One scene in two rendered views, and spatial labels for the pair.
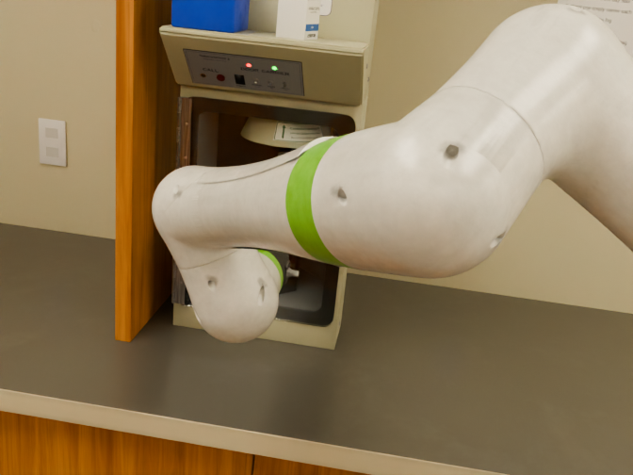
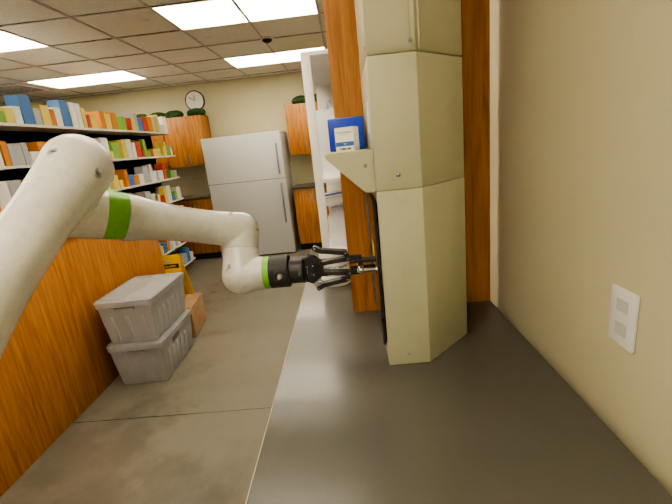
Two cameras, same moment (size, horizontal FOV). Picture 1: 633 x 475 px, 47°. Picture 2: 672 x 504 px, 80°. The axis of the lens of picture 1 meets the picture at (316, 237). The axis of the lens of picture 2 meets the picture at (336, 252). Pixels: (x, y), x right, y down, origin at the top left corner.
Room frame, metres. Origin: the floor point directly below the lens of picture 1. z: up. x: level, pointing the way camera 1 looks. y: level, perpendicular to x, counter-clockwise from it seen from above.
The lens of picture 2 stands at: (1.06, -1.01, 1.53)
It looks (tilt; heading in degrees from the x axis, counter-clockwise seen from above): 15 degrees down; 86
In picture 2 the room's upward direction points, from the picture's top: 6 degrees counter-clockwise
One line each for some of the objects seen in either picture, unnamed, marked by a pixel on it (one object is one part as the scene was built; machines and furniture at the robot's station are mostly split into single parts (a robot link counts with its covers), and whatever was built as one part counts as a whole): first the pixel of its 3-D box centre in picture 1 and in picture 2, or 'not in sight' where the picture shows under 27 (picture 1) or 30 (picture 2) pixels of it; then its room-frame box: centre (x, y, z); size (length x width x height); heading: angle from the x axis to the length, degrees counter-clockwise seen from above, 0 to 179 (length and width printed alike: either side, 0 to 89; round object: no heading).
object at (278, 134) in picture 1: (260, 216); (375, 260); (1.24, 0.10, 1.19); 0.30 x 0.01 x 0.40; 84
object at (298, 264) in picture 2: not in sight; (307, 268); (1.04, 0.07, 1.20); 0.09 x 0.07 x 0.08; 174
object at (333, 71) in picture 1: (265, 66); (349, 169); (1.19, 0.11, 1.46); 0.32 x 0.12 x 0.10; 84
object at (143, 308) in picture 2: not in sight; (147, 306); (-0.23, 1.94, 0.49); 0.60 x 0.42 x 0.33; 84
